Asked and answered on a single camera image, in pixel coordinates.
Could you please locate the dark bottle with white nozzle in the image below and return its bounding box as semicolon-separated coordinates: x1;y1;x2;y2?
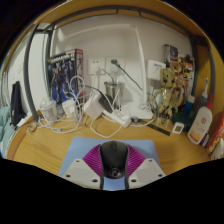
194;78;210;111

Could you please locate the black power adapter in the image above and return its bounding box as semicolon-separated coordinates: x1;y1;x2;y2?
98;94;114;114

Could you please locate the teal blanket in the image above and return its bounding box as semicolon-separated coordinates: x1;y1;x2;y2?
0;106;11;141

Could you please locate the white power strip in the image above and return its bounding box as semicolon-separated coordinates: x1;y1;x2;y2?
102;108;133;128

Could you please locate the black computer mouse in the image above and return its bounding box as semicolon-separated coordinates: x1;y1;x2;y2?
99;140;130;179

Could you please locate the dark robot model kit box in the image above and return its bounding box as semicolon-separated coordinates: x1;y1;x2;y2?
46;48;84;104

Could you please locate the black backpack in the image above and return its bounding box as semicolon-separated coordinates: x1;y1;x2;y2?
9;80;27;127

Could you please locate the white wall box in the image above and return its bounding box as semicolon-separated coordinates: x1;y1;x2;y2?
146;59;167;81

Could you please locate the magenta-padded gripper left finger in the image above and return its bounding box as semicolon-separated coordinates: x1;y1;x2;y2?
61;143;106;190

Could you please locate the white wall socket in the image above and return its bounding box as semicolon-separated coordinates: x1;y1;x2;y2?
105;57;126;75
87;58;105;76

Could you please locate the white charger block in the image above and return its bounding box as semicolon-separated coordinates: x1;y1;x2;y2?
61;98;78;118
83;94;103;120

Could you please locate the light blue mouse pad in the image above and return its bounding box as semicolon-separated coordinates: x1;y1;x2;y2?
58;136;162;192

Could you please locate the brown tree figure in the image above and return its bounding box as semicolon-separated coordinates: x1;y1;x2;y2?
151;67;184;128

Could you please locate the white bottle with red cap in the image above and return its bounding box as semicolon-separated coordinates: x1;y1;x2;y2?
187;94;214;145

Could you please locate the metal cup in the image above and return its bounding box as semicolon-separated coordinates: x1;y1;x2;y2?
104;80;125;108

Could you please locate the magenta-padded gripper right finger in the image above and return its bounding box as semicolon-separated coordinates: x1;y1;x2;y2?
124;144;167;190

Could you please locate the small white desk thermometer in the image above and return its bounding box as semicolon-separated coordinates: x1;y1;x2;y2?
171;121;185;135

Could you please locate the colourful printed box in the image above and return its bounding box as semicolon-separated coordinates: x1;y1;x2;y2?
163;43;196;88

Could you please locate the white cable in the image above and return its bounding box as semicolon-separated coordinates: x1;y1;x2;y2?
88;114;125;140

